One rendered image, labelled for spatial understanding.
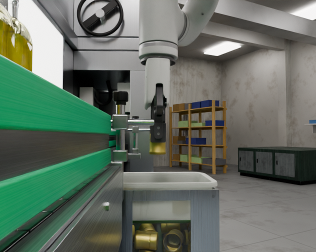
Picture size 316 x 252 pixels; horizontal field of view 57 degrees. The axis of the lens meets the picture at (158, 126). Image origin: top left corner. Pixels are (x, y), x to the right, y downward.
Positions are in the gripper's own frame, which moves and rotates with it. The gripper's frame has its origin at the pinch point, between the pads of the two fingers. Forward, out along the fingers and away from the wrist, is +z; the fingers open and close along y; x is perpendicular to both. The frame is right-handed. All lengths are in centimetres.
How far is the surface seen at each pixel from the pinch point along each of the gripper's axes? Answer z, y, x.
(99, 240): 10.1, 34.8, -7.4
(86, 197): 5.6, 37.5, -8.2
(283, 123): -38, -812, 442
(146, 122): -1.7, 10.2, -2.6
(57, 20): -41, -44, -34
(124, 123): -1.5, 10.8, -6.5
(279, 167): 77, -615, 331
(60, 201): 5.6, 39.2, -9.8
